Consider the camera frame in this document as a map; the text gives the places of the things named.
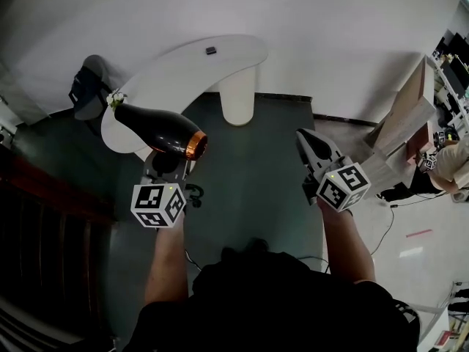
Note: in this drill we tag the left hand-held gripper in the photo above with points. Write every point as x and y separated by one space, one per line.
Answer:
158 205

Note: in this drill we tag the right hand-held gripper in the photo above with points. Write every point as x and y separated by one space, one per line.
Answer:
344 187

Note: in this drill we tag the black copper-ringed hair dryer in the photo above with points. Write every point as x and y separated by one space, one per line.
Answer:
161 128

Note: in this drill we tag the white curved table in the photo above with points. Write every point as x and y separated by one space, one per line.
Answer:
190 68

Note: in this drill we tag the person's right forearm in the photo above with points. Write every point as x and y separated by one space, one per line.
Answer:
348 248

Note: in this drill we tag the person's left forearm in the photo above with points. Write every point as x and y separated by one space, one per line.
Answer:
166 262

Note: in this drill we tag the white flower bunch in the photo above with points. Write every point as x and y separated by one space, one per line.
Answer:
116 98

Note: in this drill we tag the grey chair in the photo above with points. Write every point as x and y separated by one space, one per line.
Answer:
96 108

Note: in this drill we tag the pinkish wooden board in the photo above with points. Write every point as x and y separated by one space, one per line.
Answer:
419 141

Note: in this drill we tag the dark chair cushion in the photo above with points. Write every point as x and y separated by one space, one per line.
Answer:
86 83

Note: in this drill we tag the small black box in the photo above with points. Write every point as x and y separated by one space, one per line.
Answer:
211 50

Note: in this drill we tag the pink floor tape strip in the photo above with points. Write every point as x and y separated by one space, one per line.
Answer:
418 233

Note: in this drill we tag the dark red wooden cabinet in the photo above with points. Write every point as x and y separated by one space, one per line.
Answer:
44 240

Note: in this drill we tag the shelf with monitors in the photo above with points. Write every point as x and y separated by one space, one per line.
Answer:
454 72

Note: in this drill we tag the person's black shirt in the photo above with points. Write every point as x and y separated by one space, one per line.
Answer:
271 306

